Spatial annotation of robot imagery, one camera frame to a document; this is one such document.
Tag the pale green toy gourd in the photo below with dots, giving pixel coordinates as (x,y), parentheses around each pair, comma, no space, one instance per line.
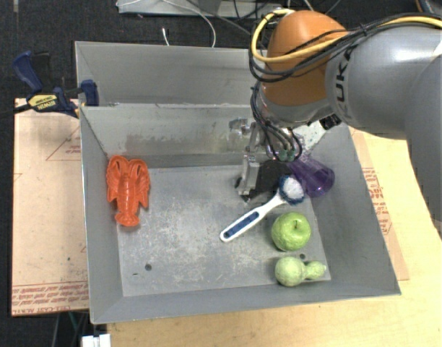
(291,271)

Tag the green apple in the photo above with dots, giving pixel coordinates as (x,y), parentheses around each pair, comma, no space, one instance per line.
(290,231)

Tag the orange toy lobster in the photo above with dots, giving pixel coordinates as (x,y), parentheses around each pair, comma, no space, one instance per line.
(128,188)

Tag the grey metal bin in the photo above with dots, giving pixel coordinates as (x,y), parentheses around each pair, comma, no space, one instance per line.
(192,230)

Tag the black cylinder on white bracket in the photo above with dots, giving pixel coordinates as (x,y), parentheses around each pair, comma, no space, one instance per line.
(330,121)

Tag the white and blue brush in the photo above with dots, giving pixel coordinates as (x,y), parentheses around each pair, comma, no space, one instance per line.
(259,213)

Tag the purple clear plastic cup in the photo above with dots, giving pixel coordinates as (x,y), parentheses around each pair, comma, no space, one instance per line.
(316,179)

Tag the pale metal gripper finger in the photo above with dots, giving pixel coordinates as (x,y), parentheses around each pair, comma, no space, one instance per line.
(254,179)
(245,175)

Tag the brown cardboard board, red print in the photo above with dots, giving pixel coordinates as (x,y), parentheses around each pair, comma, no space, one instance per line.
(47,208)

